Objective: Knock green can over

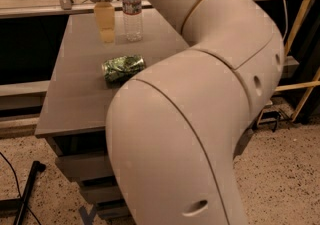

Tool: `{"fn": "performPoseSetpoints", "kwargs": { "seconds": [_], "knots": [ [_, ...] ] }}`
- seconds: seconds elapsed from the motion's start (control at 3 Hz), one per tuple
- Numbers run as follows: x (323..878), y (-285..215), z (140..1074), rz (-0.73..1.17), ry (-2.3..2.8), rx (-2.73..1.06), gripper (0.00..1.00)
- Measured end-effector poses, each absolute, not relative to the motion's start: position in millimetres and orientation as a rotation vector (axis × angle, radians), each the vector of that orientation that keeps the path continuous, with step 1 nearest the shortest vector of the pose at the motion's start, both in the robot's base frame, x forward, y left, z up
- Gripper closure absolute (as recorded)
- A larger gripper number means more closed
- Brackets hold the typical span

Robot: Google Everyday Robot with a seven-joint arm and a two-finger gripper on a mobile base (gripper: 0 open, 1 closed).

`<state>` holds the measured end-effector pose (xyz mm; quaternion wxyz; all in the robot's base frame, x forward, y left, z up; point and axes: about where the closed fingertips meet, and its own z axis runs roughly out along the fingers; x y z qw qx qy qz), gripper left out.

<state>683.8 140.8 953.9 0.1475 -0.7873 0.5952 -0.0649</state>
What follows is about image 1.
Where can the grey bottom drawer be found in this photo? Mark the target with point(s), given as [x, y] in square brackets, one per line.
[112, 209]

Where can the grey drawer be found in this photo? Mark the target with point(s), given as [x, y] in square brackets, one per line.
[100, 190]
[112, 209]
[83, 167]

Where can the clear plastic water bottle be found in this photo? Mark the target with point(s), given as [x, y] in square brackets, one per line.
[132, 15]

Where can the green soda can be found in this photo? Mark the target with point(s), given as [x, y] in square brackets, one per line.
[120, 69]

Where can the black stand leg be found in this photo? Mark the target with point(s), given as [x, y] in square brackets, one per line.
[18, 207]

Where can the blue floor tape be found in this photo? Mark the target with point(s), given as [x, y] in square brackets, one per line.
[87, 217]

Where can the grey drawer cabinet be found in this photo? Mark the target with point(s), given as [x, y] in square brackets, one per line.
[73, 115]

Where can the yellow wooden frame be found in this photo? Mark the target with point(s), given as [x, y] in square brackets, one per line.
[302, 44]

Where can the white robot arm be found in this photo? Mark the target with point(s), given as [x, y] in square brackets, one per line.
[172, 130]

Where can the grey top drawer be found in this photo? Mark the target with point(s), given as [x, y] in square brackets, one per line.
[83, 167]

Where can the grey middle drawer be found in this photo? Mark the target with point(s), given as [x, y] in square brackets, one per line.
[100, 190]

